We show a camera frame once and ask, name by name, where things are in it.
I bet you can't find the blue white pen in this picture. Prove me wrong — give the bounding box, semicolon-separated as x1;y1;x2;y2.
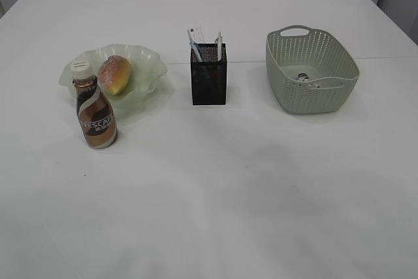
187;29;202;62

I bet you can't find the brown Nescafe coffee bottle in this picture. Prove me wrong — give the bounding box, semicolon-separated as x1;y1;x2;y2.
71;61;118;149

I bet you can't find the clear plastic ruler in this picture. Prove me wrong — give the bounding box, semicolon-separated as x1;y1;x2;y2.
187;24;210;44

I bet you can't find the sugared bread roll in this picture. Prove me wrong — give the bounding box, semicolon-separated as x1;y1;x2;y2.
98;56;131;95

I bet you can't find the paper ball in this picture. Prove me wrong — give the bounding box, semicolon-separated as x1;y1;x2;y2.
296;73;320;90

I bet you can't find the cream barrel pen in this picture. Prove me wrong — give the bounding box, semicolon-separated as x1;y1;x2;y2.
215;31;223;61

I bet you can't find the black mesh pen holder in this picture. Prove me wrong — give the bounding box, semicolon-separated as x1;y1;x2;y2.
190;43;227;105

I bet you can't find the frosted green glass bowl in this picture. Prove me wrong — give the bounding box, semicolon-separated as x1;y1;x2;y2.
59;44;167;110

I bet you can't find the pale green plastic basket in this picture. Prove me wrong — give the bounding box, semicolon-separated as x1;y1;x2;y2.
266;25;360;114

